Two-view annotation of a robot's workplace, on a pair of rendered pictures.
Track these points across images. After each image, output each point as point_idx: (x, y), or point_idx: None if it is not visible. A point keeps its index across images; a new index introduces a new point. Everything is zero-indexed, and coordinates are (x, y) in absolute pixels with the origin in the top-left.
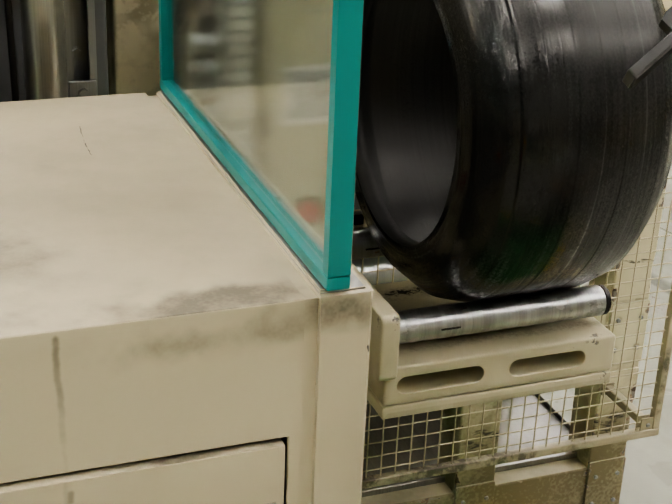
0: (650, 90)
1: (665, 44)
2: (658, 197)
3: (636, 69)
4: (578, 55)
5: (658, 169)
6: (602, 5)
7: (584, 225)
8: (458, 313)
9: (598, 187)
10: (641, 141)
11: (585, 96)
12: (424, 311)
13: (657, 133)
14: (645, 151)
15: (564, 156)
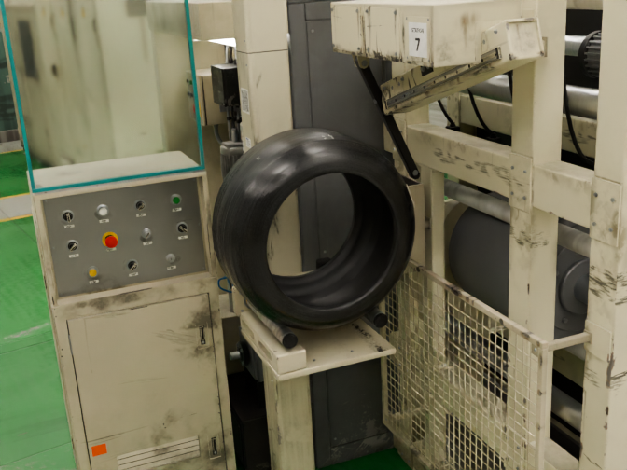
0: (229, 221)
1: None
2: (245, 280)
3: None
4: (224, 196)
5: (231, 260)
6: (239, 180)
7: (228, 274)
8: None
9: (222, 256)
10: (225, 242)
11: (219, 214)
12: None
13: (229, 242)
14: (226, 248)
15: (215, 235)
